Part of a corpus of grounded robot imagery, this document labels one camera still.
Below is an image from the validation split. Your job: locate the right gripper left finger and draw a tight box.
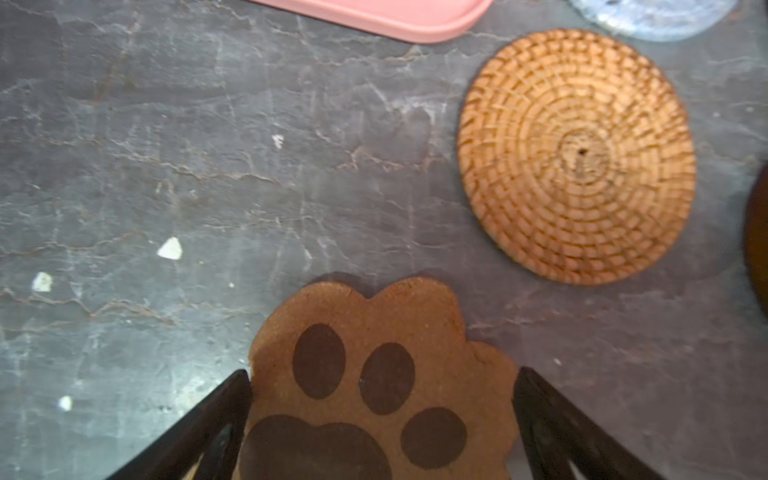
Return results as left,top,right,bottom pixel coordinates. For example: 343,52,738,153
110,369,252,479

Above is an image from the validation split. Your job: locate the brown paw print coaster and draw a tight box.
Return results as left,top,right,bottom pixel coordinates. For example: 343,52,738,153
235,277,519,479

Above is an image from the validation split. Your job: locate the woven rattan coaster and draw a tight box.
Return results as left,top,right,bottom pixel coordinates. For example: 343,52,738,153
456,29,696,286

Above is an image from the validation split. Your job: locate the pink serving tray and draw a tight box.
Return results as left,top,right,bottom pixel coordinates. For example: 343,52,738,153
260,0,492,44

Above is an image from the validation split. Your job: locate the grey blue woven coaster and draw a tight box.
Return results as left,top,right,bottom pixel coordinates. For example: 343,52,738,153
569,0,738,42

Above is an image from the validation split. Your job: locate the large round wooden coaster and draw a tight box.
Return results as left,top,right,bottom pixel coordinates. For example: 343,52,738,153
743,164,768,314

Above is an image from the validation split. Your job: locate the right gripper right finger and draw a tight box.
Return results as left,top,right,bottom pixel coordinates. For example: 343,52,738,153
512,367,663,480

